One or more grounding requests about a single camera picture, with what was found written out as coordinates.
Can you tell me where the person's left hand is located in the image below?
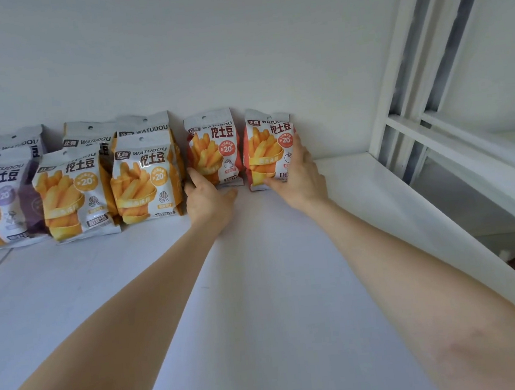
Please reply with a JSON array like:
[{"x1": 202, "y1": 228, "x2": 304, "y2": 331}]
[{"x1": 181, "y1": 163, "x2": 243, "y2": 237}]

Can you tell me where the person's right hand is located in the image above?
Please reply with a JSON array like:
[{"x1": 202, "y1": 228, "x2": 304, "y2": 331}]
[{"x1": 258, "y1": 131, "x2": 331, "y2": 217}]

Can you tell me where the red fries snack packet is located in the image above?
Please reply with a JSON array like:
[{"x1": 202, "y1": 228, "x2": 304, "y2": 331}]
[
  {"x1": 182, "y1": 107, "x2": 245, "y2": 192},
  {"x1": 239, "y1": 105, "x2": 301, "y2": 193}
]

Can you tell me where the person's right forearm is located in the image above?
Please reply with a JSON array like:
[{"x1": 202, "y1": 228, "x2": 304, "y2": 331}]
[{"x1": 304, "y1": 178, "x2": 515, "y2": 390}]

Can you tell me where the person's left forearm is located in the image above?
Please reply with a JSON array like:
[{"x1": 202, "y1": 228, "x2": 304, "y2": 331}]
[{"x1": 0, "y1": 215, "x2": 242, "y2": 390}]

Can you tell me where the yellow fries snack packet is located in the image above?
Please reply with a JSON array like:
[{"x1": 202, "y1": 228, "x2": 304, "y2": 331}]
[
  {"x1": 106, "y1": 129, "x2": 190, "y2": 226},
  {"x1": 114, "y1": 110, "x2": 174, "y2": 141},
  {"x1": 29, "y1": 145, "x2": 122, "y2": 246},
  {"x1": 59, "y1": 117, "x2": 120, "y2": 172}
]

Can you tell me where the white metal shelf frame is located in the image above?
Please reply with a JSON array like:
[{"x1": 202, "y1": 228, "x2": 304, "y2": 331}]
[{"x1": 352, "y1": 0, "x2": 515, "y2": 263}]

